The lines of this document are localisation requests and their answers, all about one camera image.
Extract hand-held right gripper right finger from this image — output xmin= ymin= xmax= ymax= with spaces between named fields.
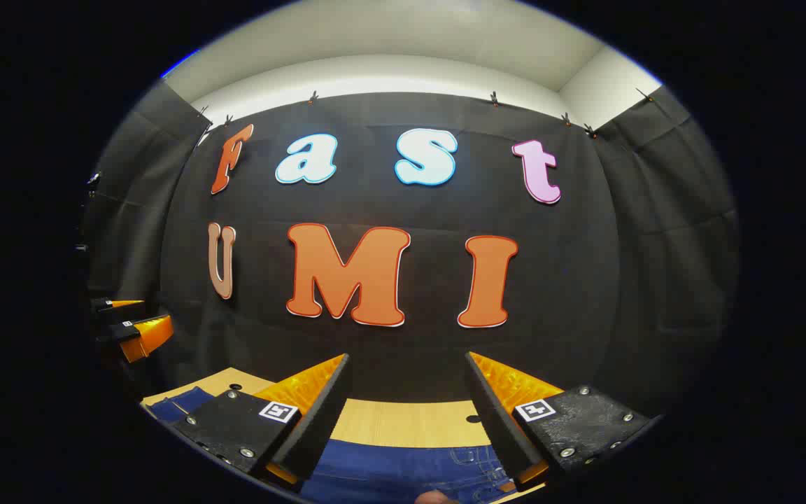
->
xmin=464 ymin=351 xmax=659 ymax=491

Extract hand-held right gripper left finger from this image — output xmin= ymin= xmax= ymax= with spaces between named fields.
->
xmin=169 ymin=353 xmax=352 ymax=491

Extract blue jeans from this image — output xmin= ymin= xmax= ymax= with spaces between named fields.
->
xmin=146 ymin=385 xmax=519 ymax=504

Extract black backdrop cloth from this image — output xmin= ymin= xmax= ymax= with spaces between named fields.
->
xmin=81 ymin=80 xmax=740 ymax=421

